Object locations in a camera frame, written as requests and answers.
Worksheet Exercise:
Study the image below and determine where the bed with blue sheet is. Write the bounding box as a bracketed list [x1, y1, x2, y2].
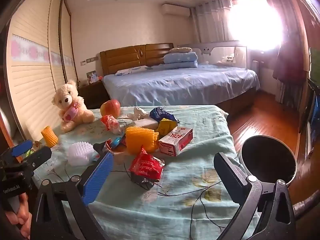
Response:
[103, 64, 260, 120]

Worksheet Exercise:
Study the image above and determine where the dark red hanging coat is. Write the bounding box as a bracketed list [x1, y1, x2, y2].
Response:
[272, 30, 308, 83]

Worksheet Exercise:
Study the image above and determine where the white tissue packet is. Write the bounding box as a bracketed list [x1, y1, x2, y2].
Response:
[130, 118, 160, 130]

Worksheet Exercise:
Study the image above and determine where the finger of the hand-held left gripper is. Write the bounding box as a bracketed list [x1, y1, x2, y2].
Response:
[15, 146, 52, 178]
[0, 140, 33, 165]

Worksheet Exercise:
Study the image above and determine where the cream teddy bear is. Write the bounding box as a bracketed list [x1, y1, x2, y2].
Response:
[52, 79, 95, 133]

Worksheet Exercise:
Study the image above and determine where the blue red candy wrapper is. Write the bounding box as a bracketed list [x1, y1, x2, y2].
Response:
[105, 135, 127, 153]

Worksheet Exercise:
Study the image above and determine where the red apple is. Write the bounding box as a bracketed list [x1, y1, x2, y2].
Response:
[100, 99, 121, 118]

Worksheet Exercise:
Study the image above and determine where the red white carton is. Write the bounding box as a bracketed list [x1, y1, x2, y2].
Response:
[158, 126, 194, 157]

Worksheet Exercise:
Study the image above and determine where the grey dotted curtain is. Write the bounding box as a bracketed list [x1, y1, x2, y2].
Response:
[191, 0, 232, 43]

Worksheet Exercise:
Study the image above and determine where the small grey pillow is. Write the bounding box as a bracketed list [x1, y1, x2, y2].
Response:
[169, 47, 192, 54]

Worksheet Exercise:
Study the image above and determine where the round white trash can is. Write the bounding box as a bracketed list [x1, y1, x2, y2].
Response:
[236, 135, 298, 185]

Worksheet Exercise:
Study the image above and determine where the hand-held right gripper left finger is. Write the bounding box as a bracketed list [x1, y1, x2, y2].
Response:
[30, 151, 114, 240]

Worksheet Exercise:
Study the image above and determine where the wooden headboard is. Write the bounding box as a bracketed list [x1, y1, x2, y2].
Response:
[100, 43, 174, 77]

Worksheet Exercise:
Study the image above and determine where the red snack packet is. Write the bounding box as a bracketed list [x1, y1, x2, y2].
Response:
[129, 145, 166, 190]

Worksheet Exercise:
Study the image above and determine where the photo frame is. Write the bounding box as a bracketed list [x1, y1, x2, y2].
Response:
[86, 70, 98, 84]

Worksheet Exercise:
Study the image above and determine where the green box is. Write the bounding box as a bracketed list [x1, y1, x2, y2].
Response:
[309, 47, 320, 79]

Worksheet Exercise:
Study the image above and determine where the grey bed guard rail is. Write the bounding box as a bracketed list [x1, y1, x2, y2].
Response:
[177, 40, 250, 70]

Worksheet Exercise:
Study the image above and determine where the blue snack bag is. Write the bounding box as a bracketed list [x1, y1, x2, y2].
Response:
[149, 107, 180, 124]

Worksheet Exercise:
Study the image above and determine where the folded blue blanket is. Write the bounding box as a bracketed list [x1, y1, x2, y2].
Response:
[164, 52, 198, 68]

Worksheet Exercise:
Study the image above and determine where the red white snack wrapper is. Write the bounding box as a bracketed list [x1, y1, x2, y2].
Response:
[101, 115, 123, 133]

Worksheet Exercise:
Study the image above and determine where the white foam net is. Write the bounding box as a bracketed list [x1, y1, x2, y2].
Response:
[68, 142, 97, 167]

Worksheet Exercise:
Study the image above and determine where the yellow snack bag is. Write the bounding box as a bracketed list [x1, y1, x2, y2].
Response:
[155, 118, 178, 138]

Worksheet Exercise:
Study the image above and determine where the wooden nightstand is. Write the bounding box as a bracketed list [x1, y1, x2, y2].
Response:
[77, 80, 110, 110]

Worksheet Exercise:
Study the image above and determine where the white air conditioner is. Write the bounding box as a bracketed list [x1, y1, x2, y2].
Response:
[162, 4, 190, 16]

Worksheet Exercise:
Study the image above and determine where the flat printed pillow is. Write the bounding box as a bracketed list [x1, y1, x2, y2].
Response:
[115, 66, 149, 76]

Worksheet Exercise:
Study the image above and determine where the teal floral sheet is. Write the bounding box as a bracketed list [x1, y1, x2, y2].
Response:
[32, 105, 263, 240]

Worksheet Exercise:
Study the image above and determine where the crumpled white tissue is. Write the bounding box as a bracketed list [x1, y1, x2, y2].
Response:
[127, 106, 150, 120]

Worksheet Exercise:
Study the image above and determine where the black television cabinet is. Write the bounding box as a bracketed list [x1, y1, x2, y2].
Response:
[299, 77, 320, 160]

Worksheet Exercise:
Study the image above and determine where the large orange foam net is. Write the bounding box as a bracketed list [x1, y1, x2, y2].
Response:
[125, 127, 160, 154]

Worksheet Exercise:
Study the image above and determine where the small orange foam net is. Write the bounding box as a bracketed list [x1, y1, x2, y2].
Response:
[41, 126, 59, 147]

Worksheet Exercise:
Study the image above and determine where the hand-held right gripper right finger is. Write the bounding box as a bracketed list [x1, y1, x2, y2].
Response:
[214, 152, 297, 240]

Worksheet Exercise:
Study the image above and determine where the person's left hand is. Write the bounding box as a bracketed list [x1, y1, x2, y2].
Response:
[4, 194, 32, 240]

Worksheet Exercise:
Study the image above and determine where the cream sliding wardrobe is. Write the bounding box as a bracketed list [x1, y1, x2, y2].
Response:
[0, 0, 78, 140]

